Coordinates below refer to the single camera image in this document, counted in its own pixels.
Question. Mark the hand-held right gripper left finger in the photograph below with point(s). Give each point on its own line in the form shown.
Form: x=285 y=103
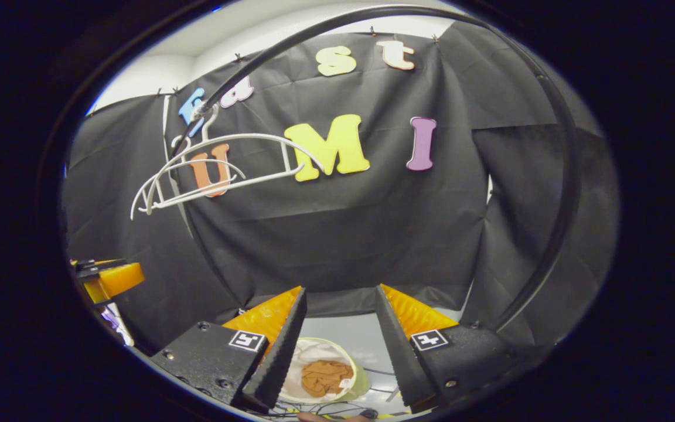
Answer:
x=282 y=351

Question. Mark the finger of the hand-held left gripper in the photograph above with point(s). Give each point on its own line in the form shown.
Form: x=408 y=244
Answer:
x=118 y=278

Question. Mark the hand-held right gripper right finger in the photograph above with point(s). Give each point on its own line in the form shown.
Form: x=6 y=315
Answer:
x=399 y=357

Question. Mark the pale round laundry hamper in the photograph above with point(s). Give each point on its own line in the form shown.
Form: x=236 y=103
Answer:
x=314 y=351

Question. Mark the brown shirt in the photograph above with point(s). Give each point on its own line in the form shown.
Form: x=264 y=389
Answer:
x=326 y=378

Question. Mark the black metal clothes rack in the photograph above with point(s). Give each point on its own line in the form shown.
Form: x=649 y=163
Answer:
x=569 y=176

